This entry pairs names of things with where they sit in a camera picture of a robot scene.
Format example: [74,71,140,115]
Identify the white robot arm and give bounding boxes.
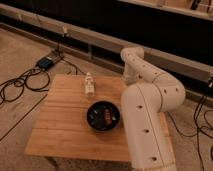
[121,47,186,171]

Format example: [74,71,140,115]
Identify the small white bottle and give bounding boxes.
[84,73,95,98]

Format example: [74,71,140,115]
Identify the red object in bowl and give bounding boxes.
[104,109,112,124]

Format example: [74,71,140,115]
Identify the black bowl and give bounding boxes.
[87,101,120,131]

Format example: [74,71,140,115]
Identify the black power adapter box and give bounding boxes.
[36,57,54,70]

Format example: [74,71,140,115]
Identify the black cables at right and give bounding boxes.
[166,78,213,171]

